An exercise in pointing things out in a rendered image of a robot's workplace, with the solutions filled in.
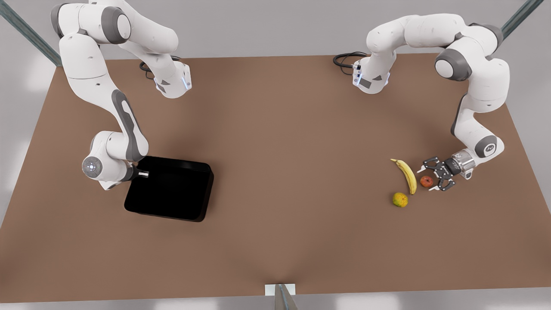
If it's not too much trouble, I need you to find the black storage box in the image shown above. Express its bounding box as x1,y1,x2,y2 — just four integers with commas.
124,156,214,223

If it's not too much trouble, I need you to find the yellow banana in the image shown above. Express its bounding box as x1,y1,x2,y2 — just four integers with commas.
390,158,418,195

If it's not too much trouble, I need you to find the silver frame post with foot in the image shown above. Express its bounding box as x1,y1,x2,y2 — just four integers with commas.
264,283,298,310

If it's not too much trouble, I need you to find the black cable loop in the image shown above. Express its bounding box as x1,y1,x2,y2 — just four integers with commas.
333,52,369,76
139,55,182,81

